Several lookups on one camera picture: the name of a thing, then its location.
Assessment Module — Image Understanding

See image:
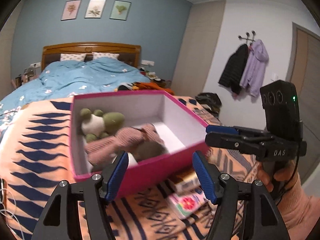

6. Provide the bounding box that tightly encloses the person's right hand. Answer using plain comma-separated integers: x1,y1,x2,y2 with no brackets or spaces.
257,160,298,192

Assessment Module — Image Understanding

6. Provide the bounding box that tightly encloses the floral pillow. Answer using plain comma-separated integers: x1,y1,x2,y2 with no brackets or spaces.
92,52,120,60
60,53,87,62

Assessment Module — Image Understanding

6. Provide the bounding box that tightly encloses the wooden bed headboard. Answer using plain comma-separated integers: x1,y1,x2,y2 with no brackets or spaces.
41,42,142,71

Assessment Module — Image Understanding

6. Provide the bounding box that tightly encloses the pink flower wall picture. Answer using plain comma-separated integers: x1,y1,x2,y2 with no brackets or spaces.
61,0,82,21

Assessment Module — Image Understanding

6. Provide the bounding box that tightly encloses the pink knitted plush bear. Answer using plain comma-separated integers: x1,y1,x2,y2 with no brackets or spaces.
85,123,165,165

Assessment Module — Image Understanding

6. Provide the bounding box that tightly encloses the orange patterned blanket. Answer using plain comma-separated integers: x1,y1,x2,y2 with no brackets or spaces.
0,95,261,240

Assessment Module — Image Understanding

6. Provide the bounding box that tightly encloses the green frog plush toy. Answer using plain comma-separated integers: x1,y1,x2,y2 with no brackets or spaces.
80,108,125,143

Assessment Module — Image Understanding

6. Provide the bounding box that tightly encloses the orange brown clothing pile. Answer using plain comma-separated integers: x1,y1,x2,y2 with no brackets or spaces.
114,82,175,95

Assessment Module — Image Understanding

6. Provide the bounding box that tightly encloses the dark clothes pile on chair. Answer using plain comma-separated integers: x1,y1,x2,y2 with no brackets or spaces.
195,92,222,119

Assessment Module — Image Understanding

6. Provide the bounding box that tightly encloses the black wall coat hook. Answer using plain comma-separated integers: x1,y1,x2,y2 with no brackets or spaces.
238,30,256,46

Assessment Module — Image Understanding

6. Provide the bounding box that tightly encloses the pink right sleeve forearm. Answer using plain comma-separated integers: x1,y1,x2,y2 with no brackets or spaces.
278,176,319,239

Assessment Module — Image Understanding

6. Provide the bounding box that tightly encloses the green leaf wall picture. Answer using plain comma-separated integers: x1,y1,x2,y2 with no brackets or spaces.
110,0,131,21

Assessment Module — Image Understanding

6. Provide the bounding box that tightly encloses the right floral pillow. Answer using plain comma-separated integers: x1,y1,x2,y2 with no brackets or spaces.
92,52,120,60

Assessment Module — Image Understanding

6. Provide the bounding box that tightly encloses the white flower wall picture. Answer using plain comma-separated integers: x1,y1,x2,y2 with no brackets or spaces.
84,0,106,18

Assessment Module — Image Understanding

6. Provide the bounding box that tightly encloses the left floral pillow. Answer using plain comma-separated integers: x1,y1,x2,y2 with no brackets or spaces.
60,53,87,62

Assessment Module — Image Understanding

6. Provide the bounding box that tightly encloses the blue floral duvet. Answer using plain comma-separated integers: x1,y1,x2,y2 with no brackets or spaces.
1,57,150,136

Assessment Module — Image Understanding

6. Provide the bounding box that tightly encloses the black right camera box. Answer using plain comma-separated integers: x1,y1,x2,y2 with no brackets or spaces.
260,80,303,142

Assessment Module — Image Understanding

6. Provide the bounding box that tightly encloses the grey brown door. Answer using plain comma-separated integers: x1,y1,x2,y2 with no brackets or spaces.
286,23,319,183

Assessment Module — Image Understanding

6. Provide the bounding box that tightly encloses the white wall light switch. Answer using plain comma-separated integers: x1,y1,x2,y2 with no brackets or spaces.
271,73,278,81

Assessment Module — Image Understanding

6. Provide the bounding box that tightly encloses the purple hanging hoodie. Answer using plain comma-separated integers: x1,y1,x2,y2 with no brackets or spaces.
239,40,269,98

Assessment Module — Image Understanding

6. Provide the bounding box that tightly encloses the pink floral wipes pack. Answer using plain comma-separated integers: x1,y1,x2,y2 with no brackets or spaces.
167,187,208,219

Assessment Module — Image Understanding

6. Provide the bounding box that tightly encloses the pink white storage box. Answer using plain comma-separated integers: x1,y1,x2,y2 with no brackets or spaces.
70,90,208,197

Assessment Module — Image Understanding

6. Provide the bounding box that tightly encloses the gold cardboard product box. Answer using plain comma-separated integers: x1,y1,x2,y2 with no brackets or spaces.
168,167,200,194

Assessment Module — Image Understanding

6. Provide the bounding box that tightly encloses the black hanging jacket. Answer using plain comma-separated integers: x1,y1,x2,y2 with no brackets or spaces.
218,44,249,95

